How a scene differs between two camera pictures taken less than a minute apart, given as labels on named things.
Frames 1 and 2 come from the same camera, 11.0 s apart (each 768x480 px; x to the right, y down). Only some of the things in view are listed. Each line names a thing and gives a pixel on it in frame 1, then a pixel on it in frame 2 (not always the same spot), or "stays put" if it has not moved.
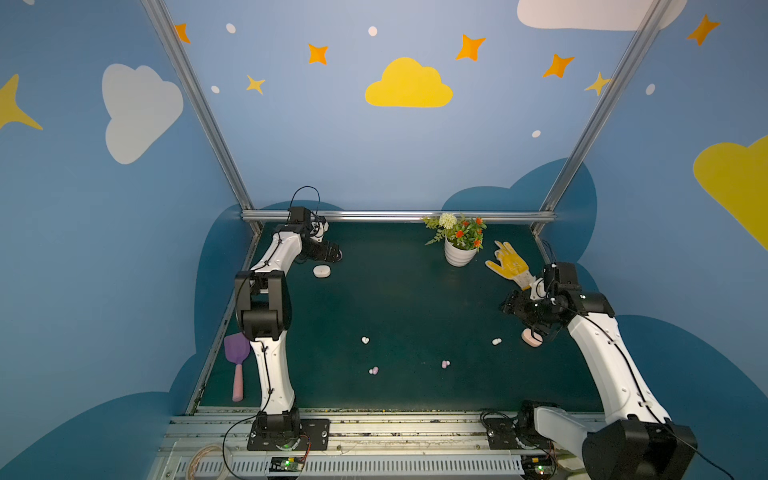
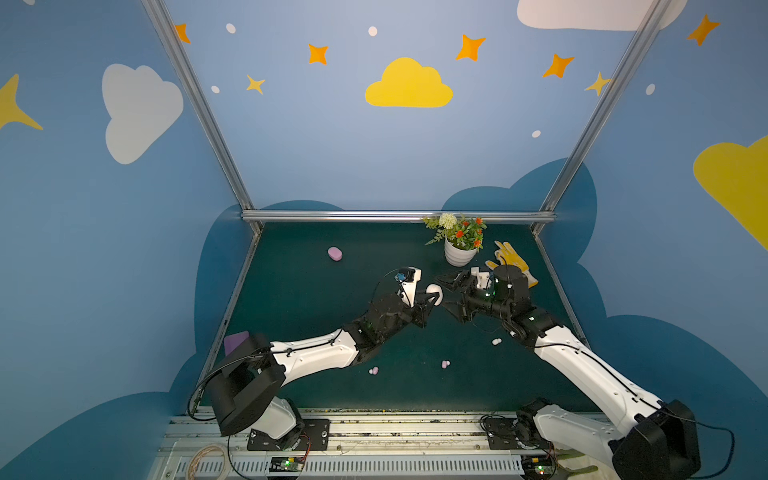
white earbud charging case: (322, 271) -> (435, 288)
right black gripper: (519, 303) -> (470, 297)
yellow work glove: (512, 265) stays put
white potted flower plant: (463, 239) stays put
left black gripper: (327, 252) -> (417, 307)
